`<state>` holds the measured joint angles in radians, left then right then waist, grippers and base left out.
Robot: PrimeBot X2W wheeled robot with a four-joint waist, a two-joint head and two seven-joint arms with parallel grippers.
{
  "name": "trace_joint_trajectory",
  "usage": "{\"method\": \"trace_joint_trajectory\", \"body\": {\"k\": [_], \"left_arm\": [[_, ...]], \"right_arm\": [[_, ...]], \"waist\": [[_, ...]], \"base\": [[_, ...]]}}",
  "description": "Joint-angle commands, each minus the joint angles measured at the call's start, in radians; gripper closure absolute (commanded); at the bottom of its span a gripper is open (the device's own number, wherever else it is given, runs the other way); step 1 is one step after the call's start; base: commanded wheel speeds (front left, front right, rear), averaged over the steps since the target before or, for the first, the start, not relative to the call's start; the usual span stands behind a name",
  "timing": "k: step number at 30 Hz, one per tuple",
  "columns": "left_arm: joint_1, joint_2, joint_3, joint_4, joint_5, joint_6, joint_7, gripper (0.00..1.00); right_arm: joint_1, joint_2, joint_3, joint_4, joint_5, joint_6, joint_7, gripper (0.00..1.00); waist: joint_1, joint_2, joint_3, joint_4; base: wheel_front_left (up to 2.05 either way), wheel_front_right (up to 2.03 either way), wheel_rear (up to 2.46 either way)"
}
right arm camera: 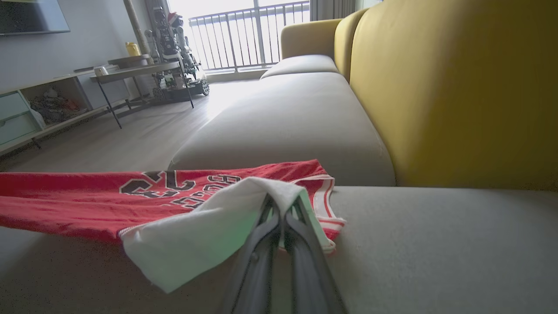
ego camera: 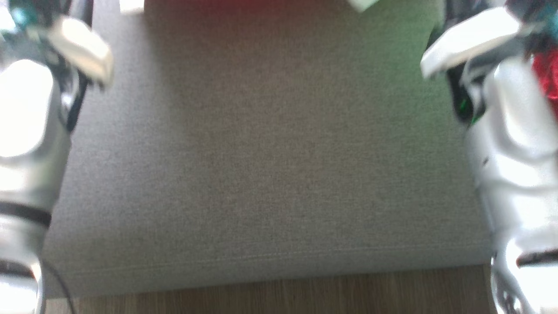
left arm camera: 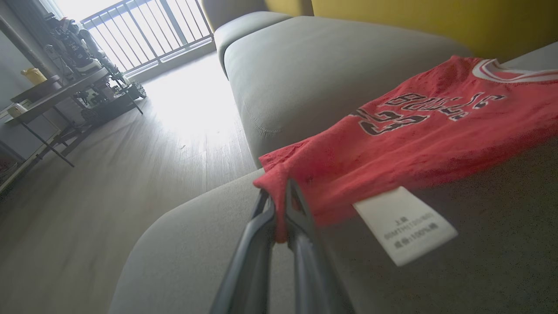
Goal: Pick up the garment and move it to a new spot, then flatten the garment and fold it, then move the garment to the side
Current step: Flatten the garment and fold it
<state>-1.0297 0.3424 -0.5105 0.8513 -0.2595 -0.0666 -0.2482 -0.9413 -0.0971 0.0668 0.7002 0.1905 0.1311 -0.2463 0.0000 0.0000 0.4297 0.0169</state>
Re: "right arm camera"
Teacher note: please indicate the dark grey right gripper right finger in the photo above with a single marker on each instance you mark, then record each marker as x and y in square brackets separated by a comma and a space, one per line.
[309, 279]

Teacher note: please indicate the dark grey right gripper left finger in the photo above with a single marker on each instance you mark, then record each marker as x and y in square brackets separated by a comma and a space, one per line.
[257, 270]

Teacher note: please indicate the red white-trimmed basketball jersey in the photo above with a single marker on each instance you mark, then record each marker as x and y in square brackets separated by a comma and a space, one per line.
[87, 205]

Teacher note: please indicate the large grey sofa seat cushion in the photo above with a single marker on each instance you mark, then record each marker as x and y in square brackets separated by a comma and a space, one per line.
[436, 253]

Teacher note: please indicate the coffee table with black legs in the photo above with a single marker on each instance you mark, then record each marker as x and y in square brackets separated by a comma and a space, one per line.
[139, 69]

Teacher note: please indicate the grey balcony railing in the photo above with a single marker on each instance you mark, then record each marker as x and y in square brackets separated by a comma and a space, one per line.
[261, 35]

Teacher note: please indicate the yellow sofa armrest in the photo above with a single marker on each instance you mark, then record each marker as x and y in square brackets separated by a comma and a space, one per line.
[305, 39]

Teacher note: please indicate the narrow yellow sofa backrest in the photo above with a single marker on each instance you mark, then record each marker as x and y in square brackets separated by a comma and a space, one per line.
[344, 43]

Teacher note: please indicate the wide yellow sofa backrest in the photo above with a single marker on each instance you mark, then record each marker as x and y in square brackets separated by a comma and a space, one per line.
[457, 87]

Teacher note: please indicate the humanoid robot on wheeled base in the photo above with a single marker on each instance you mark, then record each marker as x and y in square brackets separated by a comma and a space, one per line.
[170, 43]

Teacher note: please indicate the round dark tray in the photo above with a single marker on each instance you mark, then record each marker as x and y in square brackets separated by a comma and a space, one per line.
[128, 61]

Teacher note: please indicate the small white cup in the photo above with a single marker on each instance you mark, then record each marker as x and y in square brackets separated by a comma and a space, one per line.
[101, 71]

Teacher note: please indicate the yellow jug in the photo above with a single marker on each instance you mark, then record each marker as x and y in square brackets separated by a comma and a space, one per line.
[132, 49]

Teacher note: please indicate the grey window curtain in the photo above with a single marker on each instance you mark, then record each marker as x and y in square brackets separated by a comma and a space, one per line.
[331, 8]

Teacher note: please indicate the green potted indoor tree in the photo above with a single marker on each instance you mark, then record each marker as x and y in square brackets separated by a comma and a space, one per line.
[135, 26]

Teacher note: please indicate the low white media console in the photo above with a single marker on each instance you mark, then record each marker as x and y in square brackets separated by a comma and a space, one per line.
[17, 117]

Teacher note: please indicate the black wall television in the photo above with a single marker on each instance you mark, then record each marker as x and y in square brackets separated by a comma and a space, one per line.
[30, 15]

